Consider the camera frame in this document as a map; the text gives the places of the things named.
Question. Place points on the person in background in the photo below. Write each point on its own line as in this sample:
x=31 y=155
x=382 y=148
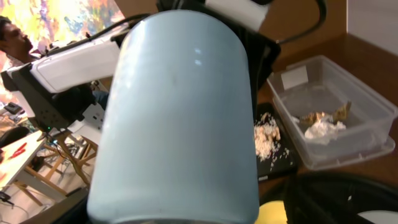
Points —
x=16 y=45

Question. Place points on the white napkin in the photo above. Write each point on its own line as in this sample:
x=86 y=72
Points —
x=322 y=132

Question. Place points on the yellow bowl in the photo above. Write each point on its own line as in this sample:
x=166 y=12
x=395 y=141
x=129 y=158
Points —
x=272 y=213

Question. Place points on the blue cup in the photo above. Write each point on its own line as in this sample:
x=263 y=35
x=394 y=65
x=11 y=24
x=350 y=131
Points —
x=177 y=144

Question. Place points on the gold snack wrapper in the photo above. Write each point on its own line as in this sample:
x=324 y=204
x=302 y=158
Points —
x=338 y=115

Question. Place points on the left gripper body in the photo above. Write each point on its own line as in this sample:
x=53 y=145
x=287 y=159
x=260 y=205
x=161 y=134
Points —
x=261 y=51

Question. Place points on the grey plate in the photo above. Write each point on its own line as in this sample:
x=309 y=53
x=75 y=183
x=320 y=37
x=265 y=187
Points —
x=380 y=216

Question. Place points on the clear plastic bin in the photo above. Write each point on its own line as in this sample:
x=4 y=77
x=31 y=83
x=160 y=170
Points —
x=318 y=84

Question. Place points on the round black tray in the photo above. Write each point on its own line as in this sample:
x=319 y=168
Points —
x=331 y=197

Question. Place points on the black rectangular tray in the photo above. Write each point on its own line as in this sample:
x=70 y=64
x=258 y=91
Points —
x=266 y=170

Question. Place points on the food scraps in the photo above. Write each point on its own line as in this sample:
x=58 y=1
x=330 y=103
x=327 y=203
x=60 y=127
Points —
x=268 y=139

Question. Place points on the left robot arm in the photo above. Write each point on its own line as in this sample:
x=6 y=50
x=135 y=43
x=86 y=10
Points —
x=62 y=77

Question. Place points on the wooden table in background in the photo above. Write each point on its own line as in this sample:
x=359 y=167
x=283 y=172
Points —
x=14 y=167

